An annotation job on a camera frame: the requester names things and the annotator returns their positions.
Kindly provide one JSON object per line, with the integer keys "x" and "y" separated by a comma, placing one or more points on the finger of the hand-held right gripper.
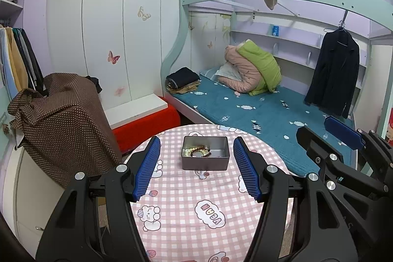
{"x": 310, "y": 139}
{"x": 344, "y": 132}

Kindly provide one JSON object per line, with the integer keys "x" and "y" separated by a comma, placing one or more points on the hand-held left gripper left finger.
{"x": 147, "y": 170}

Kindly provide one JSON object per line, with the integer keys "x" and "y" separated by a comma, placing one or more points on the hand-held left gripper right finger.
{"x": 245, "y": 170}

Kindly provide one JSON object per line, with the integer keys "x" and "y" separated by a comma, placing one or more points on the grey metal tin box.
{"x": 204, "y": 163}

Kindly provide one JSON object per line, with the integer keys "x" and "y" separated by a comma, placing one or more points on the red stool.
{"x": 147, "y": 133}

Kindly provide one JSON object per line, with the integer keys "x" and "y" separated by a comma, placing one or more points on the teal fish bed mattress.
{"x": 276, "y": 114}

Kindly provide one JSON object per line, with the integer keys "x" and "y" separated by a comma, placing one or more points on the pink checked tablecloth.
{"x": 184, "y": 194}

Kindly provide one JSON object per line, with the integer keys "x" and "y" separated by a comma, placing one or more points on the dark hanging jacket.
{"x": 334, "y": 71}

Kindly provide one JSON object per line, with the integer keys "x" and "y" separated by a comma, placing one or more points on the white step box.
{"x": 138, "y": 108}

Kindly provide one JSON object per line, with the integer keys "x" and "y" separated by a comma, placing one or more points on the pale pink sticker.
{"x": 119, "y": 91}

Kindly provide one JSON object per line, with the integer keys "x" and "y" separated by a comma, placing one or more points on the green quilt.
{"x": 264, "y": 65}

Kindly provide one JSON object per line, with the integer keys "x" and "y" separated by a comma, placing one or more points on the folded tan clothes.
{"x": 188, "y": 90}

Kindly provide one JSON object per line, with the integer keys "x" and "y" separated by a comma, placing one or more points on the brown dotted cloth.
{"x": 67, "y": 127}

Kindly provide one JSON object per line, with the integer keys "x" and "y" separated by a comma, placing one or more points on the pink and green duvet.
{"x": 242, "y": 71}

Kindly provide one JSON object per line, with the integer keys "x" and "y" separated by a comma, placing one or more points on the white pillow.
{"x": 227, "y": 74}

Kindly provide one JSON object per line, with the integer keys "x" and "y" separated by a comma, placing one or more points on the black garment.
{"x": 95, "y": 84}

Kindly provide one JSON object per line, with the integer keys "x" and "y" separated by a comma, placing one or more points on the folded dark clothes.
{"x": 184, "y": 76}

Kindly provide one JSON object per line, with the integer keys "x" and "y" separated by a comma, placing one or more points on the small blue box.
{"x": 275, "y": 30}

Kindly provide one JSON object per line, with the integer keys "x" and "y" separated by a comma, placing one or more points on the pink butterfly sticker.
{"x": 113, "y": 57}

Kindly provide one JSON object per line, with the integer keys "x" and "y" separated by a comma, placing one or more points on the tan hanging ornament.
{"x": 269, "y": 2}

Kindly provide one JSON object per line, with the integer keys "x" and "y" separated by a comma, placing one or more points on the pale butterfly sticker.
{"x": 143, "y": 14}

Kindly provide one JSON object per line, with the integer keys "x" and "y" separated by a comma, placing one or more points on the white wardrobe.
{"x": 101, "y": 19}

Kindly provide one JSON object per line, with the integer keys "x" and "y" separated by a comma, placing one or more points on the dark hanging garment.
{"x": 32, "y": 62}

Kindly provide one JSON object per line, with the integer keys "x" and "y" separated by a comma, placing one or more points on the tan hanging garment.
{"x": 18, "y": 65}

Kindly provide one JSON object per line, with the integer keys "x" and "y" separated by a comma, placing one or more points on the light blue hanging garment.
{"x": 6, "y": 65}

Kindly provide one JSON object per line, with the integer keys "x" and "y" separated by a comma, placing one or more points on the lilac open wardrobe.
{"x": 40, "y": 19}

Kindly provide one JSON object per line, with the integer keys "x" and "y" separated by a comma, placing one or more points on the red wall poster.
{"x": 390, "y": 127}

